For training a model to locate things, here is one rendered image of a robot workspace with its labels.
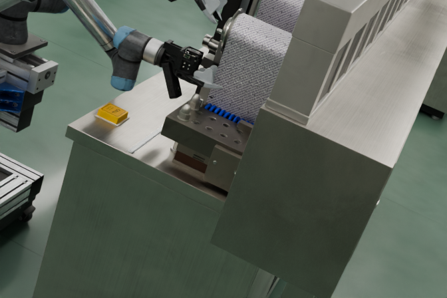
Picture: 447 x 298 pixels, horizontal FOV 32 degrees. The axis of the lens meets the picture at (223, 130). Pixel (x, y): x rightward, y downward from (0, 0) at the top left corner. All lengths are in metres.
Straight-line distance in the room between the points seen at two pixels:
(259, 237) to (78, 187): 0.97
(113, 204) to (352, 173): 1.08
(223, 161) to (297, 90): 0.81
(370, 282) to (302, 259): 2.39
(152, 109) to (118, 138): 0.27
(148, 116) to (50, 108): 1.93
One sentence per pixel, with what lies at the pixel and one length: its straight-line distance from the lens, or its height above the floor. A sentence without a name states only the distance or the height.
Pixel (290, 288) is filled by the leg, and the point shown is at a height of 1.09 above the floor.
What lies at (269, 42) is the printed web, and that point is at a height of 1.28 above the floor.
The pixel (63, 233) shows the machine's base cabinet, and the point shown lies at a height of 0.55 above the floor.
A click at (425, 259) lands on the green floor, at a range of 4.24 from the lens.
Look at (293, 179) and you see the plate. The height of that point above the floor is 1.34.
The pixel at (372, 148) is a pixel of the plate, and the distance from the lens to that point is 1.37.
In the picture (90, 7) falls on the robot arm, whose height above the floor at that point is 1.16.
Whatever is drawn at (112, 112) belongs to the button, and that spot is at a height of 0.92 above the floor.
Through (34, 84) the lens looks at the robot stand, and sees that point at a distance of 2.86.
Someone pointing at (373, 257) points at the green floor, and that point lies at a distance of 4.03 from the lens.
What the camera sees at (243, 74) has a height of 1.16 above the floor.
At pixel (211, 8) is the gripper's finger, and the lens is 2.30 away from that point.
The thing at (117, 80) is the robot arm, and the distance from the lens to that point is 2.40.
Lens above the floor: 1.95
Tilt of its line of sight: 25 degrees down
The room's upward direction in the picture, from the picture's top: 20 degrees clockwise
